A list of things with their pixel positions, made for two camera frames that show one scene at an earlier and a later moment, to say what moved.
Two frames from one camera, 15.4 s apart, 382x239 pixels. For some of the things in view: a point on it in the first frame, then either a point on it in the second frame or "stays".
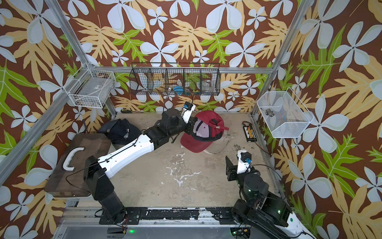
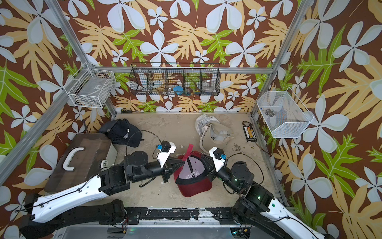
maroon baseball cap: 208,127 to 192,177
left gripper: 189,125 to 167,168
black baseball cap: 120,131 stays
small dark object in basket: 269,112 stays
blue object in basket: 178,88 stays
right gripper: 231,170 to 212,170
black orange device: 249,134 stays
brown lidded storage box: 68,179 stays
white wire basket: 90,87 stays
